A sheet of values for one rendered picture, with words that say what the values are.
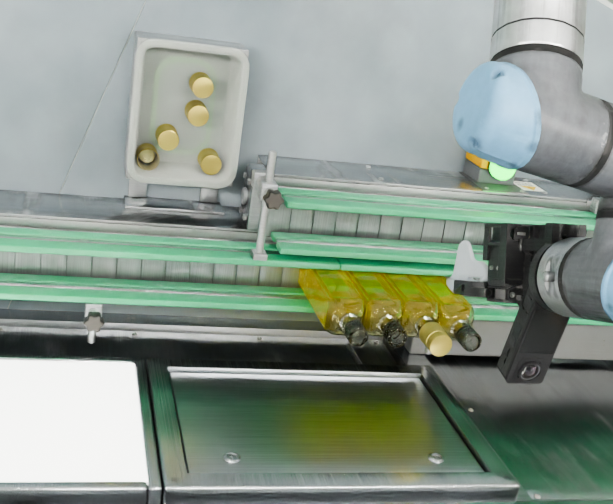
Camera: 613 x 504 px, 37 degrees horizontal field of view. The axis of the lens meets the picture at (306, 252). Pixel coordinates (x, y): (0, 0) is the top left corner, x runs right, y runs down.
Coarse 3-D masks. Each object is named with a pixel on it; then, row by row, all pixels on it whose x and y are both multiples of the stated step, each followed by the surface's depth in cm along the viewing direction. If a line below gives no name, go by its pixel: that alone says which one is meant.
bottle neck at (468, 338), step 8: (464, 320) 137; (456, 328) 136; (464, 328) 134; (472, 328) 135; (456, 336) 135; (464, 336) 133; (472, 336) 133; (464, 344) 133; (472, 344) 134; (480, 344) 134
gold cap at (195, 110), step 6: (192, 102) 148; (198, 102) 148; (186, 108) 148; (192, 108) 145; (198, 108) 145; (204, 108) 146; (186, 114) 147; (192, 114) 146; (198, 114) 146; (204, 114) 146; (192, 120) 146; (198, 120) 146; (204, 120) 146; (198, 126) 147
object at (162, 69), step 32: (160, 64) 146; (192, 64) 147; (224, 64) 148; (160, 96) 148; (192, 96) 149; (224, 96) 150; (192, 128) 151; (224, 128) 151; (128, 160) 143; (160, 160) 151; (192, 160) 153; (224, 160) 151
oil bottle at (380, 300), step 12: (348, 276) 145; (360, 276) 144; (372, 276) 144; (360, 288) 139; (372, 288) 140; (384, 288) 140; (372, 300) 135; (384, 300) 136; (396, 300) 136; (372, 312) 134; (384, 312) 134; (396, 312) 135; (372, 324) 135
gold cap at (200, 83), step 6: (198, 72) 147; (192, 78) 146; (198, 78) 144; (204, 78) 144; (192, 84) 144; (198, 84) 144; (204, 84) 144; (210, 84) 144; (192, 90) 145; (198, 90) 144; (204, 90) 145; (210, 90) 145; (198, 96) 145; (204, 96) 145
